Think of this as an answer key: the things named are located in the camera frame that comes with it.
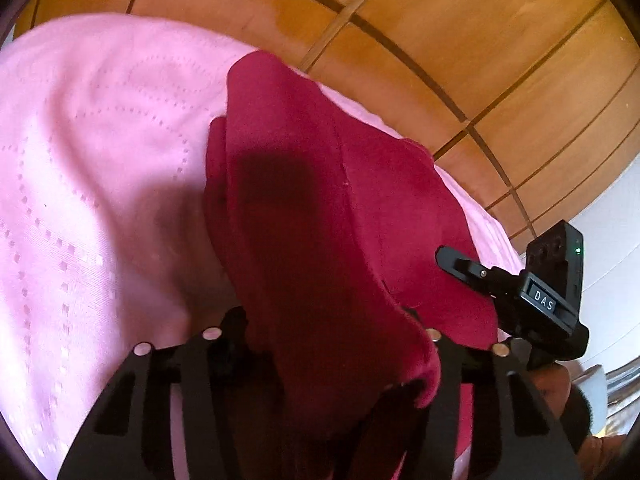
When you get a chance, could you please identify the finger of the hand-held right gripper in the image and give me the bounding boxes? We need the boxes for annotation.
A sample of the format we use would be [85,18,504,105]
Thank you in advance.
[435,245,522,306]

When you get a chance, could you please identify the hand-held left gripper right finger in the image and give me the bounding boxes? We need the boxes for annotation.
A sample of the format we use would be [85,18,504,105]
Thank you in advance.
[424,327,583,480]

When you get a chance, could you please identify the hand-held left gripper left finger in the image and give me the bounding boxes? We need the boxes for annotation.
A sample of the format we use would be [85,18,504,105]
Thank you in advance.
[57,306,253,480]

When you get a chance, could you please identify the maroon fleece garment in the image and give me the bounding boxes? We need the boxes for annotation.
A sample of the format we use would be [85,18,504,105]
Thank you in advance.
[202,50,499,480]

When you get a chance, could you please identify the person's right hand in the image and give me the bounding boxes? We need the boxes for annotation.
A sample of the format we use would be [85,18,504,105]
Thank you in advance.
[529,359,575,416]

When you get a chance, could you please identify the wooden panelled headboard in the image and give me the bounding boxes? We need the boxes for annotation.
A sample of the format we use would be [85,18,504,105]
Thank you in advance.
[15,0,640,257]

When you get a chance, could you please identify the pink patterned bed cover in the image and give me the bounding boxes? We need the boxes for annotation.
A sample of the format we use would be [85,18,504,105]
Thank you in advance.
[0,12,527,480]

